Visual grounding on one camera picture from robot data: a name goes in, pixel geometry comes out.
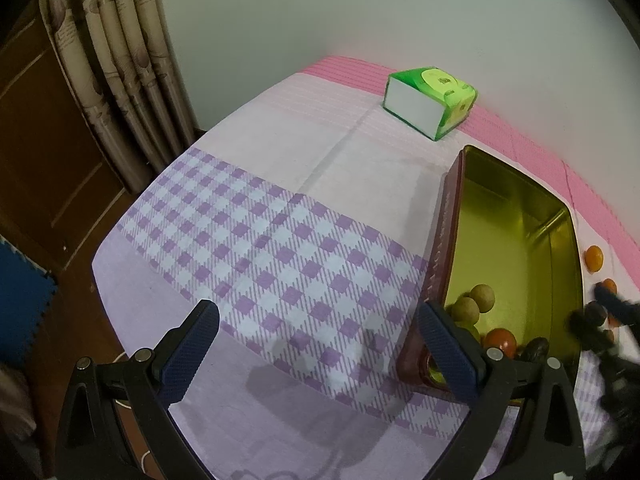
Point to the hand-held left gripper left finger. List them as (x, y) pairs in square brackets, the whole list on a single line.
[(192, 355)]

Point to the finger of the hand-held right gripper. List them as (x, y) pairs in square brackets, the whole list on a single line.
[(587, 331), (617, 304)]

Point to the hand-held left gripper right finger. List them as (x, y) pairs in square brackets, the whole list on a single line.
[(450, 355)]

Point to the large orange mandarin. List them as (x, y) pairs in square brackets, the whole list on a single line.
[(612, 321)]

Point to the medium orange mandarin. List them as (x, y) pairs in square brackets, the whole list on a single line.
[(609, 286)]

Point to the small dark brown fruit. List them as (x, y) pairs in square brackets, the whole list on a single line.
[(596, 312), (535, 347)]

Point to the green round fruit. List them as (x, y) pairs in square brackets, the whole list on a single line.
[(468, 330)]

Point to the tan longan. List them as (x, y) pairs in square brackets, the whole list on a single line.
[(465, 310), (482, 297)]

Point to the small orange mandarin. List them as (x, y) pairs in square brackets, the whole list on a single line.
[(594, 258)]

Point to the red tomato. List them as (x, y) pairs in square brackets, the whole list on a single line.
[(501, 342)]

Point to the dark red tin box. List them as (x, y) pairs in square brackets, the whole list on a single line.
[(505, 240)]

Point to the blue foam mat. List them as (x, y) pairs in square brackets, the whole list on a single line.
[(25, 300)]

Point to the pink and purple checked tablecloth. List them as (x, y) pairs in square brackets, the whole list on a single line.
[(300, 210)]

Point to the pale cloth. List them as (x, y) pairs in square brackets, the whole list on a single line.
[(12, 400)]

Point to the green tissue pack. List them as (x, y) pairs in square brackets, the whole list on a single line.
[(425, 105)]

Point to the brown wooden door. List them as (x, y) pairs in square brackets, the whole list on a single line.
[(45, 150)]

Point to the beige patterned curtain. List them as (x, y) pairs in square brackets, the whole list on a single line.
[(115, 60)]

